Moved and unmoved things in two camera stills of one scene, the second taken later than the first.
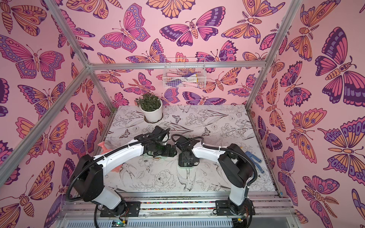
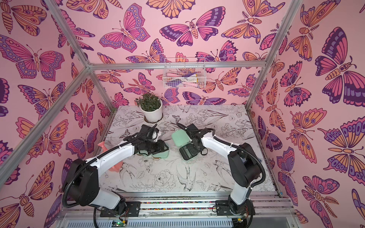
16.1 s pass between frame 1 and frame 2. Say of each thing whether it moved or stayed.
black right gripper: moved
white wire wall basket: stayed
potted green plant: stayed
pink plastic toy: stayed
